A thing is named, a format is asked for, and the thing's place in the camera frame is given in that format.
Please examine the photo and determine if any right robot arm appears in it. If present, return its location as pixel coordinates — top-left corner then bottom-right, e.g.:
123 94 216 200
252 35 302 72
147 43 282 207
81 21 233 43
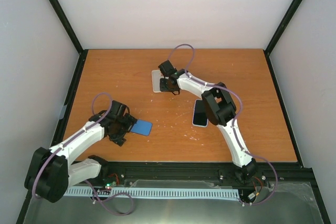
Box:
159 60 257 185

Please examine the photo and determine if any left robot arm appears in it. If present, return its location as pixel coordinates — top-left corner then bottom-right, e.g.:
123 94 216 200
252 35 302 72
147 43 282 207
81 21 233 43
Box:
24 101 137 202

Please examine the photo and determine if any black right frame post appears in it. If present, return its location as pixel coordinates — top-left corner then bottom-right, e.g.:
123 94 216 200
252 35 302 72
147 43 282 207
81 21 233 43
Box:
264 0 303 57

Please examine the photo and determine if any black left frame post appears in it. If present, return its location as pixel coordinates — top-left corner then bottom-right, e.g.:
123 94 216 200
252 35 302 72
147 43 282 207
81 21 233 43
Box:
48 0 87 56

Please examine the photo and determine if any black smartphone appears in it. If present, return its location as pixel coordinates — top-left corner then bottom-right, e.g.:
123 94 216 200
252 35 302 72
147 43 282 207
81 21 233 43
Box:
193 100 209 125

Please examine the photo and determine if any white phone case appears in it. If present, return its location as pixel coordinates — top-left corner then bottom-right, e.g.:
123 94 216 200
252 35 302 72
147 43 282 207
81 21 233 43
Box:
152 70 167 93

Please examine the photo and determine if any green led circuit board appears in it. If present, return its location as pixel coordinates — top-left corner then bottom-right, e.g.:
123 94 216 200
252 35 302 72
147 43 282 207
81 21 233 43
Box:
104 181 118 190

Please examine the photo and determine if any light blue phone case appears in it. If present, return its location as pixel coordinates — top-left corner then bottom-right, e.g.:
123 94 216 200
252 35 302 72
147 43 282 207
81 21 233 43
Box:
192 99 211 127

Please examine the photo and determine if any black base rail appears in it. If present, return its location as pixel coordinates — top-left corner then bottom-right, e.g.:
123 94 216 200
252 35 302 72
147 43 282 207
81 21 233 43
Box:
88 162 317 189

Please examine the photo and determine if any light blue cable duct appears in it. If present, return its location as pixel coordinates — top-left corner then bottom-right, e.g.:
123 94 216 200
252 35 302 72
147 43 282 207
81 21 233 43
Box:
64 186 241 201

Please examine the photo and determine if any black frame post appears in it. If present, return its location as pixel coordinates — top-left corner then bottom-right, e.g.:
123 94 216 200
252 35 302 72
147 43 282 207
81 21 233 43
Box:
48 0 87 56
264 0 303 57

